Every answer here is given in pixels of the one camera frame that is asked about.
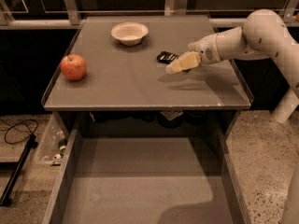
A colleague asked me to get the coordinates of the grey cabinet counter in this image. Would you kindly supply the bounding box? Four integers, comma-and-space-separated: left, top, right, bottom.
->
42, 15, 252, 111

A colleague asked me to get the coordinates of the red apple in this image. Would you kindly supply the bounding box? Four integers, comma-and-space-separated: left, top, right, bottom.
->
60, 54, 87, 81

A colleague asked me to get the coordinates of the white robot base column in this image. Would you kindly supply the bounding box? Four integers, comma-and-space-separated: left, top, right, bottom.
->
272, 89, 299, 123

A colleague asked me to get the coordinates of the black rxbar chocolate wrapper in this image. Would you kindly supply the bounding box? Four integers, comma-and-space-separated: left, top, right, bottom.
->
157, 51, 178, 64

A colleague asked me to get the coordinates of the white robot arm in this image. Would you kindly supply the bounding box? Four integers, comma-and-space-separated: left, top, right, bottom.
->
188, 9, 299, 224

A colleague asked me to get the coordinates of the black metal floor bar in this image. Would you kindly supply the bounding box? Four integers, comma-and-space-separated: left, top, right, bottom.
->
0, 134, 38, 206

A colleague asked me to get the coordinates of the metal railing frame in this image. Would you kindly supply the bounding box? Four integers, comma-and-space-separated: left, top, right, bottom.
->
0, 0, 299, 29

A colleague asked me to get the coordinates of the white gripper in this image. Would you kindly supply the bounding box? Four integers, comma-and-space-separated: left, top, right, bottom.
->
165, 34, 221, 74

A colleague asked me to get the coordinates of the open grey top drawer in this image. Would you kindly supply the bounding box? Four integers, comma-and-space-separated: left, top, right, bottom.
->
42, 130, 251, 224

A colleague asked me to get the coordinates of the white paper bowl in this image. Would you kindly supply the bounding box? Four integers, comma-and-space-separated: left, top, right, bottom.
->
111, 22, 149, 46

